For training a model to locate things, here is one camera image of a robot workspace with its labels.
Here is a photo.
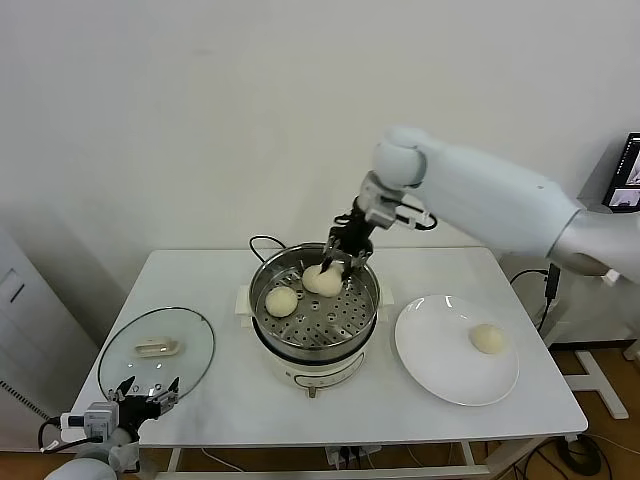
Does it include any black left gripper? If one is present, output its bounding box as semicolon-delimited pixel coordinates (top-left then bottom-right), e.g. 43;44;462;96
107;375;181;430

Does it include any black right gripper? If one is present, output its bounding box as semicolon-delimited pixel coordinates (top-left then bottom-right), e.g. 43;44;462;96
319;196;377;289

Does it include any round glass lid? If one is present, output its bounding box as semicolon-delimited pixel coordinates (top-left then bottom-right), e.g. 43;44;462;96
97;306;216;406

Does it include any stainless steel steamer pot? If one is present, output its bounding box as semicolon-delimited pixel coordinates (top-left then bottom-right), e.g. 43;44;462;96
249;243;382;359

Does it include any cream electric cooker base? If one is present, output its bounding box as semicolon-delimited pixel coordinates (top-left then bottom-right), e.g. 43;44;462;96
234;277;396;400

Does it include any white cabinet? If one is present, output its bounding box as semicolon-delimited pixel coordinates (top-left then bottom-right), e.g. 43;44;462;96
0;219;101;451

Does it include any white round plate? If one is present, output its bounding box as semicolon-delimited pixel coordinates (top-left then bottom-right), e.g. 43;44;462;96
393;293;520;407

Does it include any white power strip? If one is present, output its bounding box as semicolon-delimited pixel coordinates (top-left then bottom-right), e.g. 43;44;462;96
325;443;382;471

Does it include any white side desk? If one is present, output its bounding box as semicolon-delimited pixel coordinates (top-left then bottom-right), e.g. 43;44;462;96
569;199;640;421

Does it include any open laptop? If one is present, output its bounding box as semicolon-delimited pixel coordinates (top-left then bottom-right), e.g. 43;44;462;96
601;132;640;214

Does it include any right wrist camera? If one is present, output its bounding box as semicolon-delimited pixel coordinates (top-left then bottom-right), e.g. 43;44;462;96
369;192;439;231

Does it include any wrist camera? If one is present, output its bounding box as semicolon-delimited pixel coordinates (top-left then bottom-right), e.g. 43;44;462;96
60;401;120;441
369;192;439;231

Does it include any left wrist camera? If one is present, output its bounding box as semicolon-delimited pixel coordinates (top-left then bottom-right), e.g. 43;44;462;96
60;401;120;441

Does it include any white table frame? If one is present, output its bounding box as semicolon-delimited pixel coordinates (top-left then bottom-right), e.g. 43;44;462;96
99;439;551;480

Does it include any black cooker power cord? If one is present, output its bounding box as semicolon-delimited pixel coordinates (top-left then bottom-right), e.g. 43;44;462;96
248;235;287;265

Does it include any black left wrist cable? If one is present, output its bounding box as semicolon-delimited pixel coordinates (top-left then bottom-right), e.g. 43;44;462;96
38;417;66;454

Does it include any black hub cable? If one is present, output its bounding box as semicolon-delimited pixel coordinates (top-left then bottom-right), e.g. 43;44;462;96
509;269;550;289
537;298;556;331

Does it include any black floor cable coil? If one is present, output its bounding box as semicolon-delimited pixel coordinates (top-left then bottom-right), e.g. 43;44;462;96
529;434;609;479

